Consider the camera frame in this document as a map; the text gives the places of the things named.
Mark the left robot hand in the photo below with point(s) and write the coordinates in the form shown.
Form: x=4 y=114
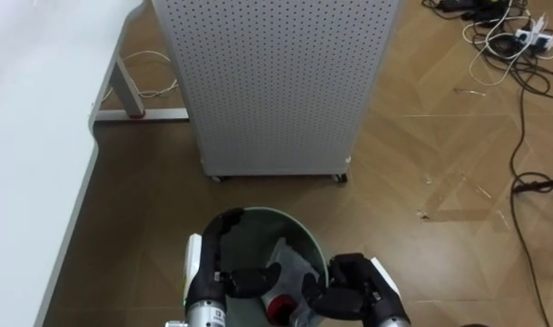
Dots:
x=210 y=268

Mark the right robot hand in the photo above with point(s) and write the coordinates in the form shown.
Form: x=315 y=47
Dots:
x=353 y=290

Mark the pale green waste bin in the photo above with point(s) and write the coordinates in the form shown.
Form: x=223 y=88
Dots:
x=251 y=240

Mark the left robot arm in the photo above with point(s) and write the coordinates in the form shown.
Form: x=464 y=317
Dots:
x=205 y=315

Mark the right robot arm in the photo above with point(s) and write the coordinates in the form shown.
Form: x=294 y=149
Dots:
x=394 y=323

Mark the red-capped bottle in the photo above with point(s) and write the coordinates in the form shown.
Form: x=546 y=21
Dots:
x=279 y=309

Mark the white perforated air purifier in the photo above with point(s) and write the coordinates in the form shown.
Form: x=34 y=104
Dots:
x=276 y=91

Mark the white desk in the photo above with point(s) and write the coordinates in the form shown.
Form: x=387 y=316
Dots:
x=31 y=136

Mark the white power strip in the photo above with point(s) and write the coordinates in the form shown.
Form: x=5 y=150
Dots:
x=537 y=38

